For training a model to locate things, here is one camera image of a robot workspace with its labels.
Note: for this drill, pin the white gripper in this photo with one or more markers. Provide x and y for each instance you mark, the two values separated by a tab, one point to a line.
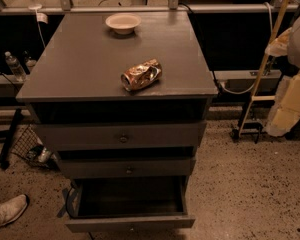
286	109

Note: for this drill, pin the grey bottom drawer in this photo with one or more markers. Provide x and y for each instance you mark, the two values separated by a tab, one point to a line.
131	204

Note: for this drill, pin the grey drawer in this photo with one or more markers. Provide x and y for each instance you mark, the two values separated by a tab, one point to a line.
131	204
84	169
67	137

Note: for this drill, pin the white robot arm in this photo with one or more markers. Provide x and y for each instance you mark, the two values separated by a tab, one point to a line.
287	44

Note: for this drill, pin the grey top drawer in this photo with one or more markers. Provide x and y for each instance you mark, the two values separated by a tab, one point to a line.
67	137

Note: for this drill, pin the grey wooden drawer cabinet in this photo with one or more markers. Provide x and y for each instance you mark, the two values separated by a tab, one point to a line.
78	80

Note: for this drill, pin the grey middle drawer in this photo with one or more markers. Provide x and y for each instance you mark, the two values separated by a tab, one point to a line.
84	169

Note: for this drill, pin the crushed orange soda can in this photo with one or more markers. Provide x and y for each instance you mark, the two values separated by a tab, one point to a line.
142	75

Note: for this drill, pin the white paper bowl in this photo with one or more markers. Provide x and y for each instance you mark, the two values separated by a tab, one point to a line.
123	23

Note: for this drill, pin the dark small bottle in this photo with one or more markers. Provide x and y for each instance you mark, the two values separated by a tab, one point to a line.
29	61

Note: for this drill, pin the clear plastic water bottle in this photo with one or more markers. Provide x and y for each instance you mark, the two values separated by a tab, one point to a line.
15	67

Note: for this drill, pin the black metal leg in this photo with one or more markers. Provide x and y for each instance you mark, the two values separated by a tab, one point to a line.
17	117

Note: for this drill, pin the white sneaker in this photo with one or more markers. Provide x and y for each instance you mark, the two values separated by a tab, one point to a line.
12	209

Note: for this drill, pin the yellow wooden ladder frame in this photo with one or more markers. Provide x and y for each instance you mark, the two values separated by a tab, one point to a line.
237	132

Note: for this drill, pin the black wire basket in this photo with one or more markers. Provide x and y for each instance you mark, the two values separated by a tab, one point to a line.
28	147

